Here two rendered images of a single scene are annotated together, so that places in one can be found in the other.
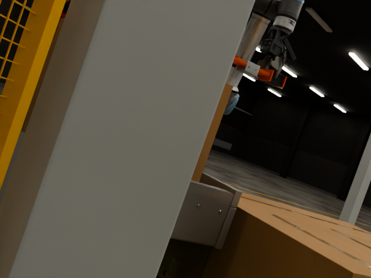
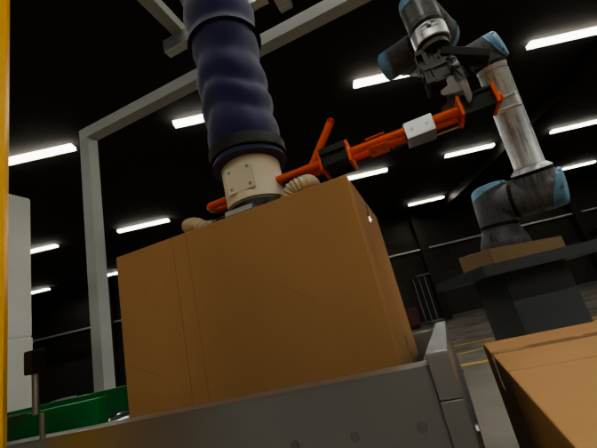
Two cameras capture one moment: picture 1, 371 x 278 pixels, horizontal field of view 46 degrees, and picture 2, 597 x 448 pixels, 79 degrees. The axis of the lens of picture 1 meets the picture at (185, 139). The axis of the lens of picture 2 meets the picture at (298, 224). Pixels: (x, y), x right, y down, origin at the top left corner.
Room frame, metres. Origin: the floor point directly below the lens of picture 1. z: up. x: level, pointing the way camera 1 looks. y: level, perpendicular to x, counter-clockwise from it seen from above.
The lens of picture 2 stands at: (1.03, -0.52, 0.67)
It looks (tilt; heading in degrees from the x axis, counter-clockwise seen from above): 17 degrees up; 48
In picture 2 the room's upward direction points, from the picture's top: 14 degrees counter-clockwise
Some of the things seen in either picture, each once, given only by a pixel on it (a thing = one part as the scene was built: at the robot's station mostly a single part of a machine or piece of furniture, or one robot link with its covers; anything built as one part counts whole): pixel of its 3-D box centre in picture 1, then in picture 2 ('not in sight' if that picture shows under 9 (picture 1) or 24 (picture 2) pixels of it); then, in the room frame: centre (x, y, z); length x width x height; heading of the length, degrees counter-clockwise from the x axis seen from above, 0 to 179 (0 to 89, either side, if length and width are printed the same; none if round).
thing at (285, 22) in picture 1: (284, 25); (431, 39); (1.88, -0.24, 1.30); 0.10 x 0.09 x 0.05; 29
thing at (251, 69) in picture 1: (248, 68); (419, 131); (1.83, -0.15, 1.07); 0.07 x 0.07 x 0.04; 30
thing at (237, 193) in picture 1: (188, 172); (443, 344); (1.77, -0.06, 0.58); 0.70 x 0.03 x 0.06; 30
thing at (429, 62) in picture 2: (276, 43); (438, 67); (1.88, -0.23, 1.22); 0.09 x 0.08 x 0.12; 119
